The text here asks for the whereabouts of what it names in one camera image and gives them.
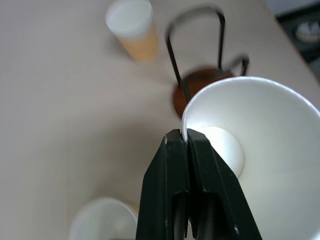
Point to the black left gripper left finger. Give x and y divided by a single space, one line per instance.
160 190

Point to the white paper cup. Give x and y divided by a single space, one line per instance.
275 140

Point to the round white grey object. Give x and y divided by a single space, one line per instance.
308 30

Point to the orange paper cup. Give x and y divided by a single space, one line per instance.
102 220
132 27

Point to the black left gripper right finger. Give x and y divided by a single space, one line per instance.
220 195

